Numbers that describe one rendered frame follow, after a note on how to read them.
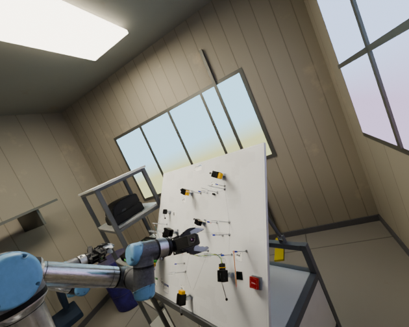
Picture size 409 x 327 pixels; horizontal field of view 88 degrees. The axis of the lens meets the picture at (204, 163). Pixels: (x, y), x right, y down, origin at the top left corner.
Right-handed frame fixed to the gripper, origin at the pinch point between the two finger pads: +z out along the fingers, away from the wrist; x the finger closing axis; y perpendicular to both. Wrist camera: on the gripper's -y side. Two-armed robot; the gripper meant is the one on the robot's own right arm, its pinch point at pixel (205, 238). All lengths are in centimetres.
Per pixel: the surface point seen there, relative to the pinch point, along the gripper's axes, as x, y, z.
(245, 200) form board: -15.9, -3.7, 33.8
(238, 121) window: -148, 53, 158
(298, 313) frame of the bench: 47, 1, 51
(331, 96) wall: -123, -48, 205
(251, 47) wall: -211, -13, 142
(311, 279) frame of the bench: 36, -2, 74
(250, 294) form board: 30.4, 6.8, 26.0
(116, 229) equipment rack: -33, 106, -1
